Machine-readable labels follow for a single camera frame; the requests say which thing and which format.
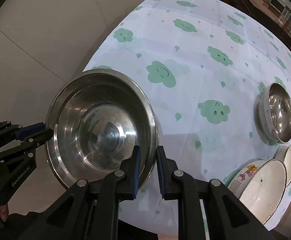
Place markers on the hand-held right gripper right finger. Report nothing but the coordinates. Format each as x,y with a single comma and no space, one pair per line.
160,172

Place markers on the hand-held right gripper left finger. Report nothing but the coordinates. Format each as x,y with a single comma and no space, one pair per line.
136,172

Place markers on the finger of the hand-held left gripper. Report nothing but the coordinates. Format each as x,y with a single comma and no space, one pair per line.
31,130
43,136

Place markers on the large steel bowl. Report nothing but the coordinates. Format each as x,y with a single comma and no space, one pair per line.
55,165

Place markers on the large white bowl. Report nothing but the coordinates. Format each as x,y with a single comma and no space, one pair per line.
260,192

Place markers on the small white bowl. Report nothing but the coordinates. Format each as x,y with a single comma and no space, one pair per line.
290,162

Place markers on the small steel bowl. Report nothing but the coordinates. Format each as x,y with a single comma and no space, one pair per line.
278,112

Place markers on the person's left hand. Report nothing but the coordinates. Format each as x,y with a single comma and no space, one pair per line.
4,212

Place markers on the person's dark clothing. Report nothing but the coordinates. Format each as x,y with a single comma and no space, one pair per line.
23,226

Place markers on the green cloud print tablecloth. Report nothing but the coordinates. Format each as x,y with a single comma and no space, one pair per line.
185,80

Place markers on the dark wooden table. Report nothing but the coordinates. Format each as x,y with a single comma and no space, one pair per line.
288,45

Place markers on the glass bottle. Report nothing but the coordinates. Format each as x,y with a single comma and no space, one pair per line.
285,15

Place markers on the white microwave oven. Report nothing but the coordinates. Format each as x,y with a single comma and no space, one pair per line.
276,2

